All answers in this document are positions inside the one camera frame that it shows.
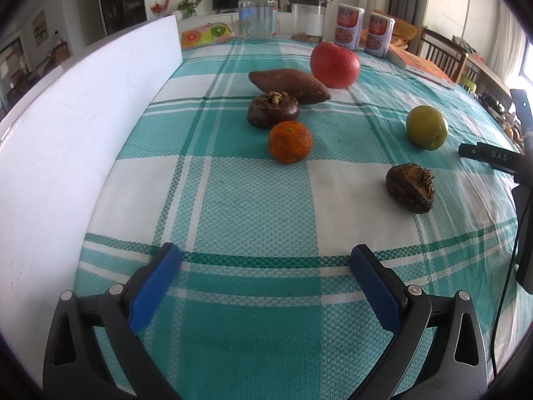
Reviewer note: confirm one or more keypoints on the dark water chestnut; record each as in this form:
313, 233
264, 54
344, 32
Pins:
410, 187
272, 112

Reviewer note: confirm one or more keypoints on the fruit print pouch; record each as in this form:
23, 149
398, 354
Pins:
206, 34

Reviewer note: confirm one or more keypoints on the orange lounge chair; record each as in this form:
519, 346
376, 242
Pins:
404, 31

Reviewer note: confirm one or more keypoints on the glass jar with gold lid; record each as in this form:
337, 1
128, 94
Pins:
257, 16

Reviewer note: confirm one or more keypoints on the white cardboard box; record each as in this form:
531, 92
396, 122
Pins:
83, 133

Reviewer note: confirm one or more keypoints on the sweet potato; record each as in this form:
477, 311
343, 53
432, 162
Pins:
291, 83

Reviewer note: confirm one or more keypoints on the green potted plant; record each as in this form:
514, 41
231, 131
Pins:
189, 6

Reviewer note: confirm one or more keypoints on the green round fruit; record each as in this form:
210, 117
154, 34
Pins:
425, 127

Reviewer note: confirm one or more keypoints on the white television stand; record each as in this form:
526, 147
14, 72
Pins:
216, 17

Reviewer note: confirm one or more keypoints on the red flower plant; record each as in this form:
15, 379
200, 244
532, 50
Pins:
159, 7

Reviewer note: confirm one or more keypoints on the wooden chair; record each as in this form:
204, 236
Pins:
441, 52

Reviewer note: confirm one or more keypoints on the orange tangerine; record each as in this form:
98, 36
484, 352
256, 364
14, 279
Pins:
290, 141

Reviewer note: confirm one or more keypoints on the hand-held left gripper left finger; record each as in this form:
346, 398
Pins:
154, 287

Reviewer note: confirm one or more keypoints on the orange cover book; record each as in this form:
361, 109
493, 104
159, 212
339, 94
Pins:
420, 64

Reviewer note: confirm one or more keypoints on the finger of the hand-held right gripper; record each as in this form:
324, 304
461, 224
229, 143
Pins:
491, 155

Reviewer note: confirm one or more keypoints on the red apple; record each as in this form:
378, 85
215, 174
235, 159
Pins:
335, 64

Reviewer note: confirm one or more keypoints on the framed wall picture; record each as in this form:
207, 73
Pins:
39, 27

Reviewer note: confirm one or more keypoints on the orange label tin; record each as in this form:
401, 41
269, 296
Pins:
349, 27
378, 35

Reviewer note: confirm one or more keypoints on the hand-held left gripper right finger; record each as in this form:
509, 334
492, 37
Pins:
374, 287

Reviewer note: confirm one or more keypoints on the clear plastic canister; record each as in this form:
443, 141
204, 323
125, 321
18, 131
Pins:
309, 21

